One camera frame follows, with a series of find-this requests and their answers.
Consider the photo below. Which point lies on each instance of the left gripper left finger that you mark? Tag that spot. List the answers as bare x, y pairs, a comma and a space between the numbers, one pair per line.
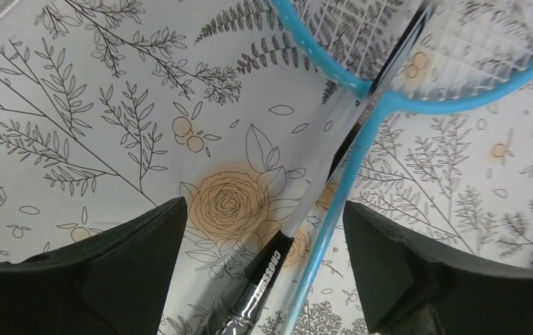
115, 282

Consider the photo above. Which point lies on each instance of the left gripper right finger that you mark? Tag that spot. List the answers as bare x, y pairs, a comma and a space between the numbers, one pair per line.
409, 283

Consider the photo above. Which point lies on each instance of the white racket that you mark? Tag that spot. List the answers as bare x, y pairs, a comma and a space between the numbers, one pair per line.
237, 309

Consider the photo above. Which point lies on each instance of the blue racket lower left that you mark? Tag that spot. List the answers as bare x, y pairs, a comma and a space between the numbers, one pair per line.
430, 57

